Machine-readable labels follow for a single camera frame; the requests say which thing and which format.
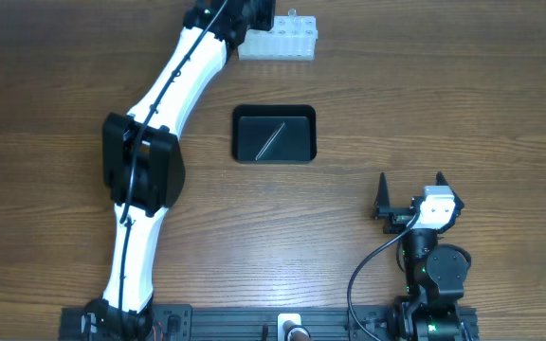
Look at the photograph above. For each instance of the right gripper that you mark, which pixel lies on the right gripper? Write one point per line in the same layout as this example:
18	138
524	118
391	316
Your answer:
396	220

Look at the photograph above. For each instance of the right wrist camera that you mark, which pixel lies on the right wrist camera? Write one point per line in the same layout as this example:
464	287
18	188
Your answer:
436	206

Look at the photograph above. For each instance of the black tray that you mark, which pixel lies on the black tray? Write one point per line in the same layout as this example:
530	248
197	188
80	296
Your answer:
296	137

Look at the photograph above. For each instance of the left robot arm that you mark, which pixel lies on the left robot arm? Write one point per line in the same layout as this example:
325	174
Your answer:
135	256

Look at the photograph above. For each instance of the white test tube rack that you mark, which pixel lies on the white test tube rack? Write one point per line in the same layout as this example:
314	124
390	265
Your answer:
278	45

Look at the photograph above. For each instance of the mounting rail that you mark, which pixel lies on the mounting rail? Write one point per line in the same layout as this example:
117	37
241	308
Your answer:
235	327

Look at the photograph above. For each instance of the clear test tube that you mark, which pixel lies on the clear test tube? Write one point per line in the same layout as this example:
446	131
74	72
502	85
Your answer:
270	140
292	12

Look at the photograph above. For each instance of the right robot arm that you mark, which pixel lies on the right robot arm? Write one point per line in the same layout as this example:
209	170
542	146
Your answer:
446	270

